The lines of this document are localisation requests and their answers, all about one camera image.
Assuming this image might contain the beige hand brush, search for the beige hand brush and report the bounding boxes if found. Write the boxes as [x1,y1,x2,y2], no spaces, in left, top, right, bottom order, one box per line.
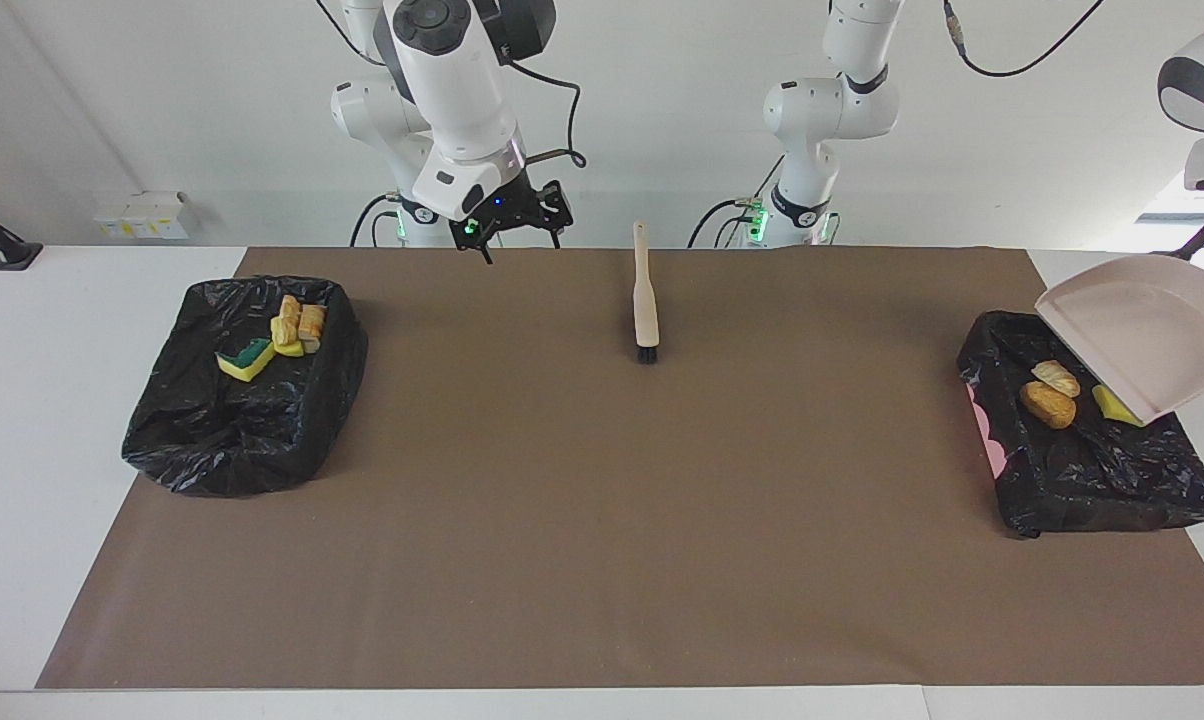
[632,222,660,364]

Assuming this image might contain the brown cork-like bread roll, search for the brown cork-like bread roll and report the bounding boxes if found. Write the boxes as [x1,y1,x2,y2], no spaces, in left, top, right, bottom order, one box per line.
[1020,381,1077,430]

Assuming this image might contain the yellow sponge wedge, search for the yellow sponge wedge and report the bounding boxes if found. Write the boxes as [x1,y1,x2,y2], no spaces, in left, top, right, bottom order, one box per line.
[1093,384,1143,425]

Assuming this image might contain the beige plastic dustpan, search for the beige plastic dustpan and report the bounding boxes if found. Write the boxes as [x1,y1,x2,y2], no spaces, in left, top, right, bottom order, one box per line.
[1034,253,1204,427]

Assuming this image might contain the bin lined with black bag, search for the bin lined with black bag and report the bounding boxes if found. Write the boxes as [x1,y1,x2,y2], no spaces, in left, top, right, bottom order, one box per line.
[122,275,370,498]

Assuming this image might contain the pink bin with black bag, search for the pink bin with black bag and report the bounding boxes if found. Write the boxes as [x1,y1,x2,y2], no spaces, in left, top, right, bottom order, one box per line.
[957,310,1204,539]

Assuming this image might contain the brown table mat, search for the brown table mat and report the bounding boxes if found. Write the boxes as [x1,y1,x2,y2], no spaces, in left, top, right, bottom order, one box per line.
[35,246,1204,690]

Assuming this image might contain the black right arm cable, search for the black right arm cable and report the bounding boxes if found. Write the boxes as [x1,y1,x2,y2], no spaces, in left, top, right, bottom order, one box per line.
[312,0,588,169]

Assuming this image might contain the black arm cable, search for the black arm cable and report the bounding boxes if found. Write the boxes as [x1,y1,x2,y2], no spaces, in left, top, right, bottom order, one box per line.
[942,0,1108,78]
[312,0,588,169]

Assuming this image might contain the black right base cable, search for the black right base cable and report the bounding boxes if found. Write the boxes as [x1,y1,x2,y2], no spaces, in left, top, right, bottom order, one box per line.
[351,193,403,247]

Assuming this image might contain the black base cable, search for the black base cable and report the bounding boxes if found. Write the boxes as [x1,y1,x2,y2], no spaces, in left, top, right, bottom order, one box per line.
[351,193,403,247]
[687,198,763,248]

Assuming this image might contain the black left base cable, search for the black left base cable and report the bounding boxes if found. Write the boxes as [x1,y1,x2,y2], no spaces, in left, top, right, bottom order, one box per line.
[687,198,763,248]

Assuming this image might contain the white wall socket boxes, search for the white wall socket boxes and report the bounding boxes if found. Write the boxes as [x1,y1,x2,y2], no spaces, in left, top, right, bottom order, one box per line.
[92,190,191,241]

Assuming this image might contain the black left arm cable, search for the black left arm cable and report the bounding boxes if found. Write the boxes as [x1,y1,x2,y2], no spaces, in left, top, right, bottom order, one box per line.
[942,0,1108,78]

